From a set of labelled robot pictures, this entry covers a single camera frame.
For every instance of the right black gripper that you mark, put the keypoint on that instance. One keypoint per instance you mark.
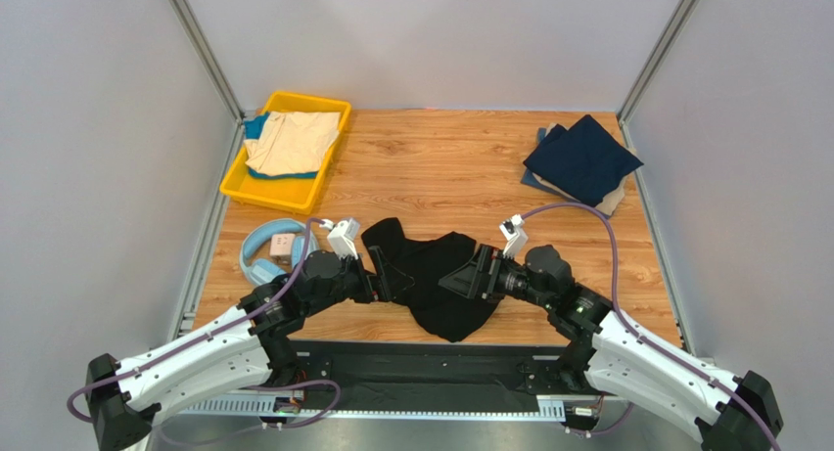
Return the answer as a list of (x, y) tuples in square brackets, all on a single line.
[(486, 273)]

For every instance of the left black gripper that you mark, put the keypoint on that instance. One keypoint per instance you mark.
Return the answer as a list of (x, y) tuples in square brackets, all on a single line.
[(392, 280)]

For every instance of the black t shirt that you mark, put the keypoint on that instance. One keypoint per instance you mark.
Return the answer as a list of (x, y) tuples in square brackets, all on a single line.
[(437, 310)]

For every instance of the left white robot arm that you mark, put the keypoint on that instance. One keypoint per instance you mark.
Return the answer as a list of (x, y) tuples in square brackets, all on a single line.
[(245, 347)]

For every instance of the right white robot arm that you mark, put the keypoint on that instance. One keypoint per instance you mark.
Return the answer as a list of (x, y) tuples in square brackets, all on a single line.
[(611, 353)]

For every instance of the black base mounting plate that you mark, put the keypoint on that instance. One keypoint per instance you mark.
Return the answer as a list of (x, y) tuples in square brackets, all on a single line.
[(428, 377)]

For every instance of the small pink box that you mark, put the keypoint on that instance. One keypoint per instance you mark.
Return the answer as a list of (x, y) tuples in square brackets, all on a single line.
[(281, 247)]

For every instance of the light blue headphones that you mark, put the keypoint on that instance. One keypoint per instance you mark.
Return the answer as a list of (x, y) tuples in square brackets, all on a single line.
[(256, 264)]

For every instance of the folded navy t shirt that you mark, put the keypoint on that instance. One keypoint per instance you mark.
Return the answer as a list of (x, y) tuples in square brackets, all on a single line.
[(584, 161)]

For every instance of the cream t shirt in tray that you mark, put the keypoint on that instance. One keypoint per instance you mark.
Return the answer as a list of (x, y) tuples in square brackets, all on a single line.
[(293, 142)]

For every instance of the teal t shirt in tray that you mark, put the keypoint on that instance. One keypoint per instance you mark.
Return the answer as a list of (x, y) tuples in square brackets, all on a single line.
[(252, 130)]

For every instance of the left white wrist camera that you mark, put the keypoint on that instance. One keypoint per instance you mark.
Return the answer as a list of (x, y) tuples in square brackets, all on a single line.
[(341, 238)]

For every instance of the aluminium frame rail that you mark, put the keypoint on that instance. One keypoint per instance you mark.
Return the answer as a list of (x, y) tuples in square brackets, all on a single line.
[(209, 228)]

